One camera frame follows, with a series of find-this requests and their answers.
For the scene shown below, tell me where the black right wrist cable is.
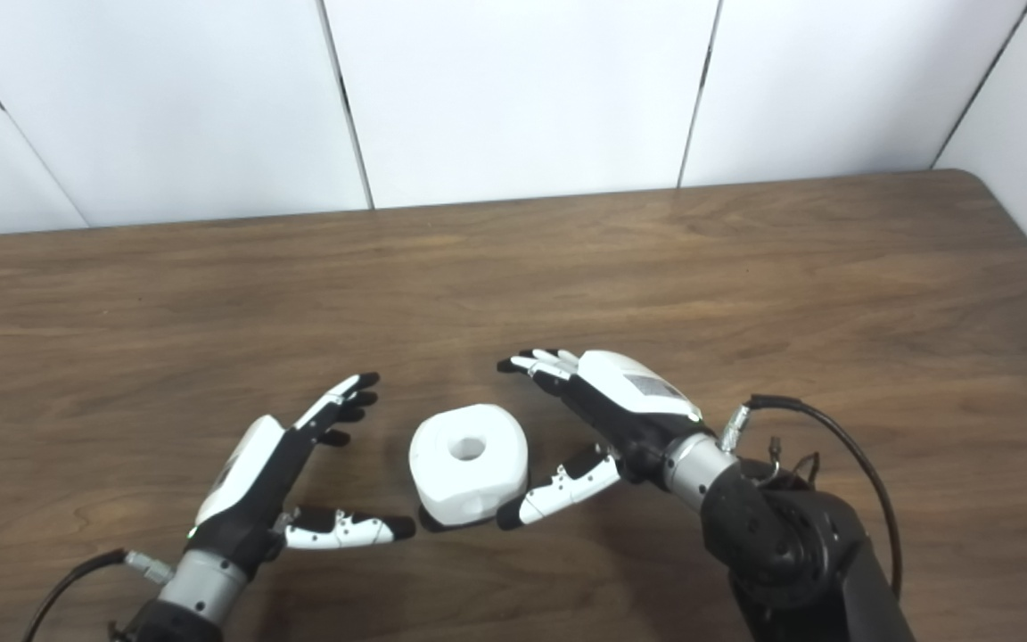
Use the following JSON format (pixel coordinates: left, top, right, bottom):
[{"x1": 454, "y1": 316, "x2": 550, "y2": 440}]
[{"x1": 720, "y1": 394, "x2": 903, "y2": 598}]

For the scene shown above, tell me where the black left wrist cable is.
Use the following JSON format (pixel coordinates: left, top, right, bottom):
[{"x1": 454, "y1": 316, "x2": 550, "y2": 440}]
[{"x1": 21, "y1": 548, "x2": 176, "y2": 642}]

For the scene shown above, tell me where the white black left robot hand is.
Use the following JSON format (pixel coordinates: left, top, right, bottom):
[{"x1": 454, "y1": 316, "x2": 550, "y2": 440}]
[{"x1": 188, "y1": 373, "x2": 416, "y2": 580}]

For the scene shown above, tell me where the round white cylinder piece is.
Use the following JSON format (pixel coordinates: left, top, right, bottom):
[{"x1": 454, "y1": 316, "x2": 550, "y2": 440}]
[{"x1": 408, "y1": 404, "x2": 530, "y2": 527}]

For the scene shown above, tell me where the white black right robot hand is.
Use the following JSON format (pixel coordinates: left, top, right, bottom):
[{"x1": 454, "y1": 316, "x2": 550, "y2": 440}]
[{"x1": 496, "y1": 348, "x2": 706, "y2": 531}]

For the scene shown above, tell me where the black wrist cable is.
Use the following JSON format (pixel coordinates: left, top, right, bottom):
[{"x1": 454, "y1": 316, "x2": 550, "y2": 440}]
[
  {"x1": 720, "y1": 394, "x2": 903, "y2": 598},
  {"x1": 21, "y1": 548, "x2": 176, "y2": 642}
]

